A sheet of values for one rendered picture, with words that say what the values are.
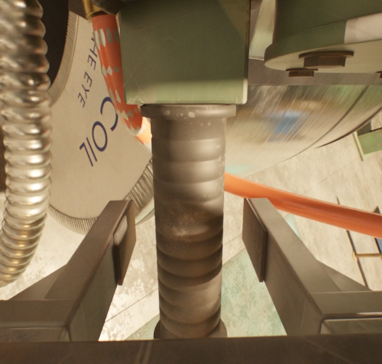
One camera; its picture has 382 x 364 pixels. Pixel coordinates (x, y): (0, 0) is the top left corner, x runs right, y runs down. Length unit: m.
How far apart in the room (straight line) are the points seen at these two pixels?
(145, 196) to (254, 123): 0.21
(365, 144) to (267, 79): 4.64
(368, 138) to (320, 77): 4.44
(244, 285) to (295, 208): 1.93
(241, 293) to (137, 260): 0.84
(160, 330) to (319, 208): 0.11
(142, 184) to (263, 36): 0.26
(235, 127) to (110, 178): 0.24
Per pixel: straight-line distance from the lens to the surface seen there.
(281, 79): 0.44
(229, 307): 2.00
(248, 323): 2.16
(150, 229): 1.60
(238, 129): 0.44
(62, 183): 0.75
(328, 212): 0.18
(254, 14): 0.34
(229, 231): 2.02
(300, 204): 0.18
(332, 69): 0.18
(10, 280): 0.20
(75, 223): 0.74
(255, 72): 0.37
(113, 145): 0.49
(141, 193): 0.45
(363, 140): 5.01
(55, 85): 0.67
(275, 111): 0.51
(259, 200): 0.16
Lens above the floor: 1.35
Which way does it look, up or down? 47 degrees down
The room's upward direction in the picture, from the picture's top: 70 degrees clockwise
